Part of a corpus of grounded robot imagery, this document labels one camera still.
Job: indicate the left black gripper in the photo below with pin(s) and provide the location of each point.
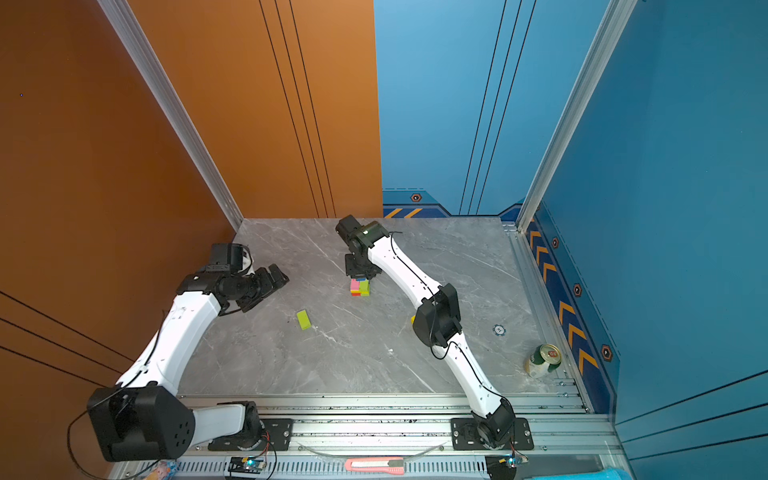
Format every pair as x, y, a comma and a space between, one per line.
268, 284

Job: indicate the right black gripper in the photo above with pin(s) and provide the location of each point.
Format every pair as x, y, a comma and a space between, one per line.
350, 271

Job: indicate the green block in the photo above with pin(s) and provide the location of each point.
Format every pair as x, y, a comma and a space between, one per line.
304, 320
364, 287

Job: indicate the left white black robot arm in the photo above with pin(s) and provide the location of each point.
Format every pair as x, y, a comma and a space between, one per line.
141, 418

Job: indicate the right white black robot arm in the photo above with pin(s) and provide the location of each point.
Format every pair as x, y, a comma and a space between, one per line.
437, 323

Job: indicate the green circuit board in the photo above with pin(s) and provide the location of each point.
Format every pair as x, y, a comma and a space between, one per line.
249, 465

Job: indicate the pink utility knife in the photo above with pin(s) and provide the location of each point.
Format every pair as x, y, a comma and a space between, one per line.
385, 465

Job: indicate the colourful snack wrapper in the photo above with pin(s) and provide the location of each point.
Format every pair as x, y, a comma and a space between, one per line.
164, 470

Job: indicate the right small circuit board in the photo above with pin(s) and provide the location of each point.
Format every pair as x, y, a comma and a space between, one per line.
514, 462

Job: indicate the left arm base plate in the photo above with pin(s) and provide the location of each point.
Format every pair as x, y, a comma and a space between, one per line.
276, 434

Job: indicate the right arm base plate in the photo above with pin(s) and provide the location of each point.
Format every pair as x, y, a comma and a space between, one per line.
465, 436

